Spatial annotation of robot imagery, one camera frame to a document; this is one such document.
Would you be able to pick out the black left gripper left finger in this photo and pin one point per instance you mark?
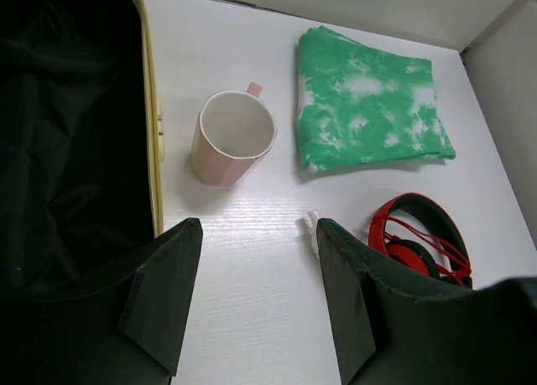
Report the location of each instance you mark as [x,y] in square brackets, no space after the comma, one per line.
[121,323]

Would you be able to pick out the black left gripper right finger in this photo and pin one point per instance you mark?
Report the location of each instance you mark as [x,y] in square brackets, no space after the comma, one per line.
[392,325]

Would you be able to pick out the red black headphones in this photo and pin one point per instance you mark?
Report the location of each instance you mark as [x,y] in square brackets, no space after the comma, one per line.
[415,231]

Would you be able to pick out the small white bottle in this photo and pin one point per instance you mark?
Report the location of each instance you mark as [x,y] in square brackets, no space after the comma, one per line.
[311,219]

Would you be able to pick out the yellow hard-shell suitcase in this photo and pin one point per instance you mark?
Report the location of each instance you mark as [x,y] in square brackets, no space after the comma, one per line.
[78,139]

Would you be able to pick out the green white tie-dye cloth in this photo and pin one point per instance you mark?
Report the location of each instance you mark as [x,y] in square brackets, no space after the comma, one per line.
[360,105]

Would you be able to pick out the pink ceramic mug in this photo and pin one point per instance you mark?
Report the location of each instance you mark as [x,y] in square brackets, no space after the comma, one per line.
[234,132]

